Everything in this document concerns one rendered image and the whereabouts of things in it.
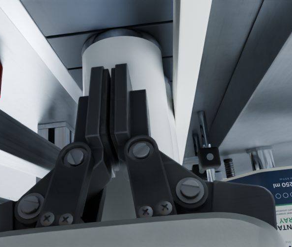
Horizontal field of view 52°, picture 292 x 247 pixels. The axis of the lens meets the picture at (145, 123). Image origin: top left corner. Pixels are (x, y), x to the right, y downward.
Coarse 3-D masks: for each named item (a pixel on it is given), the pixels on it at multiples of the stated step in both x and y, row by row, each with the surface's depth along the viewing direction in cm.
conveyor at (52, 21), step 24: (24, 0) 15; (48, 0) 15; (72, 0) 15; (96, 0) 15; (120, 0) 15; (144, 0) 15; (168, 0) 15; (48, 24) 16; (72, 24) 16; (96, 24) 17; (120, 24) 17; (144, 24) 17; (168, 24) 17; (72, 48) 19; (168, 48) 20; (72, 72) 21; (168, 72) 23
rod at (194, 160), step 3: (195, 156) 44; (183, 159) 44; (186, 159) 44; (189, 159) 44; (192, 159) 44; (195, 159) 44; (198, 159) 44; (183, 162) 44; (186, 162) 44; (189, 162) 44; (192, 162) 44; (195, 162) 44; (198, 162) 44; (183, 165) 44
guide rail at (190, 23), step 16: (176, 0) 12; (192, 0) 11; (208, 0) 11; (176, 16) 12; (192, 16) 11; (208, 16) 11; (176, 32) 13; (192, 32) 12; (176, 48) 14; (192, 48) 13; (176, 64) 15; (192, 64) 15; (176, 80) 17; (192, 80) 17; (176, 96) 19; (192, 96) 19; (176, 112) 21; (176, 128) 25
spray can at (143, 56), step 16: (112, 32) 17; (128, 32) 17; (144, 32) 18; (96, 48) 17; (112, 48) 17; (128, 48) 17; (144, 48) 17; (160, 48) 19; (96, 64) 17; (112, 64) 16; (128, 64) 16; (144, 64) 17; (160, 64) 18; (144, 80) 16; (160, 80) 17; (160, 96) 17; (160, 112) 16; (160, 128) 16; (160, 144) 16; (112, 192) 14; (128, 192) 14; (112, 208) 14; (128, 208) 14
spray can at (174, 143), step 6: (168, 78) 24; (168, 84) 23; (168, 90) 23; (168, 96) 23; (168, 102) 22; (168, 108) 22; (174, 120) 23; (174, 126) 22; (174, 132) 22; (174, 138) 22; (174, 144) 21; (174, 150) 21; (174, 156) 21
